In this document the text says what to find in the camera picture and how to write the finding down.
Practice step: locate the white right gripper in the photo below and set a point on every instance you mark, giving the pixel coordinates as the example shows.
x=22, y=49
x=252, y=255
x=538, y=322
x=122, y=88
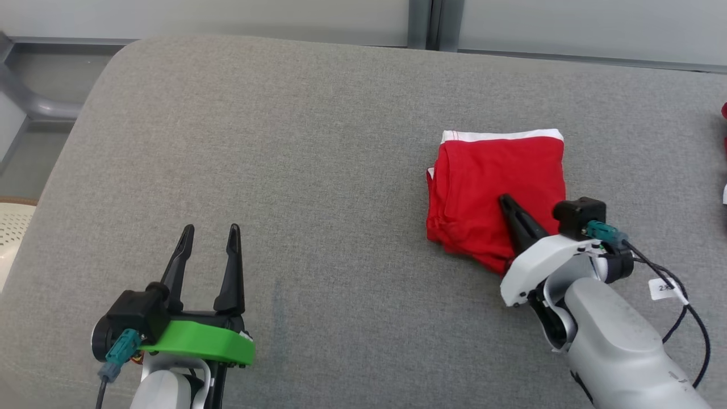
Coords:
x=539, y=258

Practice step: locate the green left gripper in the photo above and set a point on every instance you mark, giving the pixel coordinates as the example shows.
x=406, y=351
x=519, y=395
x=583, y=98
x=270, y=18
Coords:
x=199, y=341

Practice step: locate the red shorts with white trim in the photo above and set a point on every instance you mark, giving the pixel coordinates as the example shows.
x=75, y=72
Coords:
x=483, y=187

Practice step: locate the red white basketball jersey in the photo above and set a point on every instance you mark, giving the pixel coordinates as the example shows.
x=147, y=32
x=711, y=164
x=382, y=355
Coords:
x=725, y=111

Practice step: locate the grey fabric sofa cushion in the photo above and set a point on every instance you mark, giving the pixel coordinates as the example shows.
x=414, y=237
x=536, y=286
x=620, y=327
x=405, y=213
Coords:
x=312, y=199

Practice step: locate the cream perforated laundry basket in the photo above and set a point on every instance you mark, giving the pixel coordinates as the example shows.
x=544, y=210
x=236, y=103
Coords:
x=14, y=238

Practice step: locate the grey curved partition leg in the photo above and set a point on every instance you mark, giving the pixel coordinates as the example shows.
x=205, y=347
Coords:
x=51, y=108

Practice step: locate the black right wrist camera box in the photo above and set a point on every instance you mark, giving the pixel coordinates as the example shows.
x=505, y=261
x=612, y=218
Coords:
x=576, y=216

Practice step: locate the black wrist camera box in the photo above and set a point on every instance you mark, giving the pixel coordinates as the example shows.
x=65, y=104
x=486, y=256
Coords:
x=136, y=312
x=576, y=216

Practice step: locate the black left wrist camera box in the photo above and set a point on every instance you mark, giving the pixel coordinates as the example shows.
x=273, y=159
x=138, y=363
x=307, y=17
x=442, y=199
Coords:
x=136, y=312

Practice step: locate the grey partition bottom rail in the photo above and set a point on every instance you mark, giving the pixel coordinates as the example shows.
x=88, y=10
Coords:
x=596, y=61

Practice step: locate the grey partition post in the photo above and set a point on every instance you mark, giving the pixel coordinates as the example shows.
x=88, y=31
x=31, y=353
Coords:
x=419, y=23

